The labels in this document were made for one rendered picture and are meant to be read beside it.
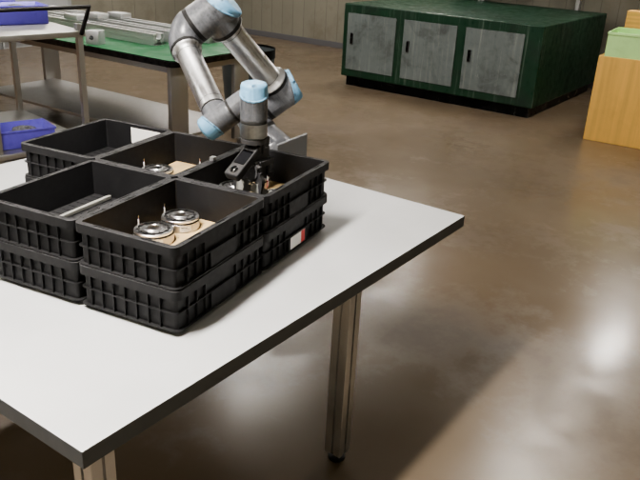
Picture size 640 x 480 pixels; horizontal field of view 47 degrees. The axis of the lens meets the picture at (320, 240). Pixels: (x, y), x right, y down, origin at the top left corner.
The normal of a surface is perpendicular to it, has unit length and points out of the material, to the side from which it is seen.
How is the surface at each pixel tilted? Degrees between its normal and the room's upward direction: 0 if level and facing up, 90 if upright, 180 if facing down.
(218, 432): 0
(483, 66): 90
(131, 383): 0
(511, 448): 0
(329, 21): 90
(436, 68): 90
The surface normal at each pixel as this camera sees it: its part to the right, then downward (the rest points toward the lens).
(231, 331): 0.05, -0.92
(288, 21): -0.58, 0.29
